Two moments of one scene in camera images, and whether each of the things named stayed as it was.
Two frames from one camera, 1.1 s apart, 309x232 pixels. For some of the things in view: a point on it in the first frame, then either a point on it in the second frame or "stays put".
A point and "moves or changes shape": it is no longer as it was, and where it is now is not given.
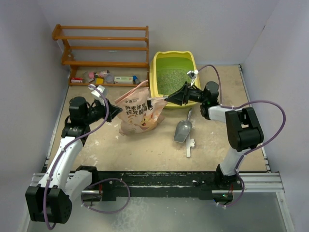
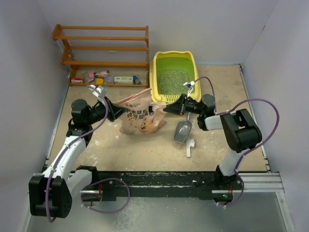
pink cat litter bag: x=137 y=112 moves or changes shape
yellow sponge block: x=99 y=80 stays put
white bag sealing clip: x=189 y=143 stays put
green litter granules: x=170 y=79 stays put
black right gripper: x=180 y=96 to x=177 y=108
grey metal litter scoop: x=182 y=129 stays put
